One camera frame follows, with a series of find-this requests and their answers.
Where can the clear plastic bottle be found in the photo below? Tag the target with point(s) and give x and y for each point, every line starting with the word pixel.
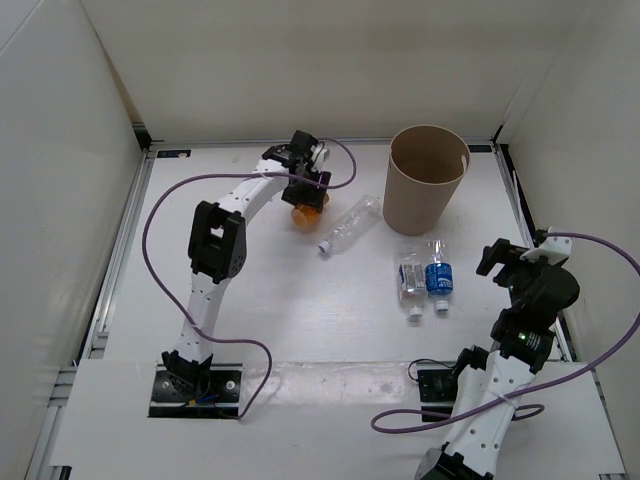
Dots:
pixel 351 226

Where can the brown cardboard bin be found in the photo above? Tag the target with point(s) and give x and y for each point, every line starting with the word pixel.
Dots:
pixel 426 165

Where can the orange plastic bottle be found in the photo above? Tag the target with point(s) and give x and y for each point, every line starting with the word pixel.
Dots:
pixel 306 219

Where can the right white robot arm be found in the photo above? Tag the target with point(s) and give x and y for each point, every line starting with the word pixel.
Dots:
pixel 539 288

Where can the white front board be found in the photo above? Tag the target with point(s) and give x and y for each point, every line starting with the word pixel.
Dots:
pixel 312 421

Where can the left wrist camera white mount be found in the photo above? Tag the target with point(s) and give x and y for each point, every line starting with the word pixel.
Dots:
pixel 320 153

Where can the clear bottle white orange label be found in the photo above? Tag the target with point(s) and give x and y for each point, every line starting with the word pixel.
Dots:
pixel 411 280

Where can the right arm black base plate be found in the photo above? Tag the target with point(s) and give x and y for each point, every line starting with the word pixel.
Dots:
pixel 437 388

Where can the aluminium table frame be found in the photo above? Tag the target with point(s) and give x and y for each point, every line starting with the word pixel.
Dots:
pixel 289 305

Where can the blue label Pocari Sweat bottle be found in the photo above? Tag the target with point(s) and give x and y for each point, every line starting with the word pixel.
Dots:
pixel 439 276

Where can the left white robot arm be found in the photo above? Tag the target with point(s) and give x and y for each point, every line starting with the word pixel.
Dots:
pixel 217 247

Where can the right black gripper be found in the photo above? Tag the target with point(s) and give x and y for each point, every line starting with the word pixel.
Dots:
pixel 500 252

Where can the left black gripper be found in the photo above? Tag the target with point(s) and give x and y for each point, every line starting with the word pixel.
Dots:
pixel 313 198

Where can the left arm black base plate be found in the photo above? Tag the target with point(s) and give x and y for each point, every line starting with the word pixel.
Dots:
pixel 217 396

